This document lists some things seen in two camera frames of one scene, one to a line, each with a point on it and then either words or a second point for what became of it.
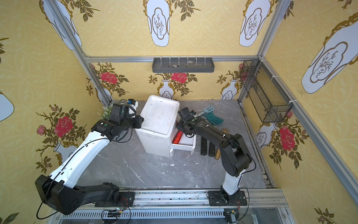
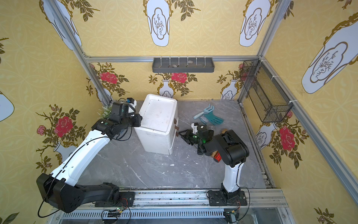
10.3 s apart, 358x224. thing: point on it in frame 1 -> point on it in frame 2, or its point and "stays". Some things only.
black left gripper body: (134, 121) stays
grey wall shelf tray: (183, 65) stays
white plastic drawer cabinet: (160, 115) stays
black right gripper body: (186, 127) -> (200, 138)
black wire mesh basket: (271, 103) stays
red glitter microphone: (177, 137) -> (216, 156)
